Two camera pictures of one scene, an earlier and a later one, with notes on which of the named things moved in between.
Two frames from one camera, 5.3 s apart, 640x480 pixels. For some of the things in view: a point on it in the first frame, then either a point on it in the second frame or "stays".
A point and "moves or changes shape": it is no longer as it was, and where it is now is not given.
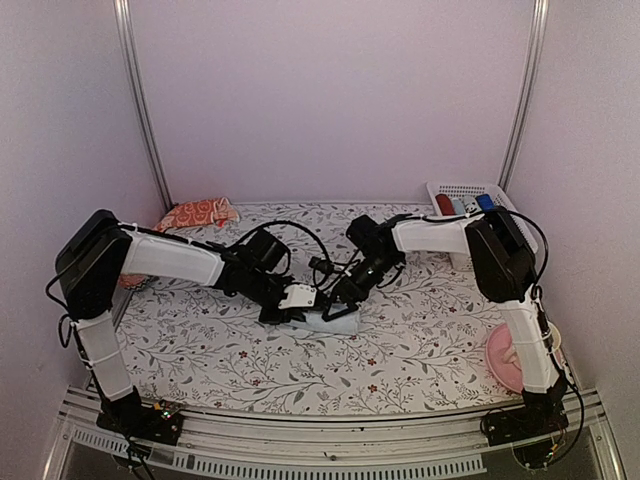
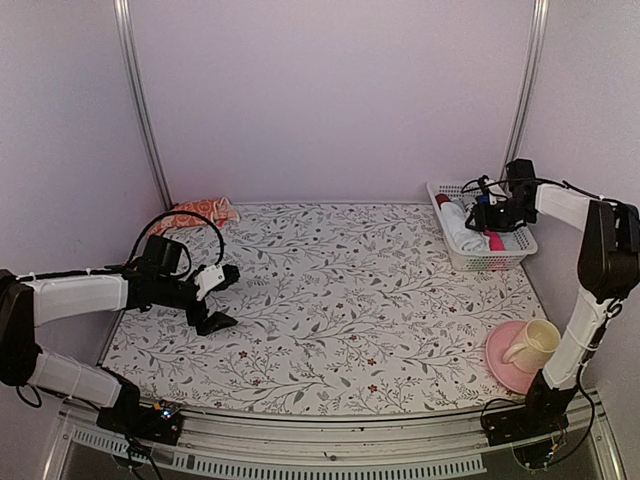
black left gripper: [280, 318] → [211, 323]
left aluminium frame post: [124, 26] stays
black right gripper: [346, 289] → [484, 220]
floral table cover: [416, 341] stays
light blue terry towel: [348, 323] moves or changes shape
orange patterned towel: [213, 211] stays
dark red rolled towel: [445, 204] stays
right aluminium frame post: [525, 96] stays
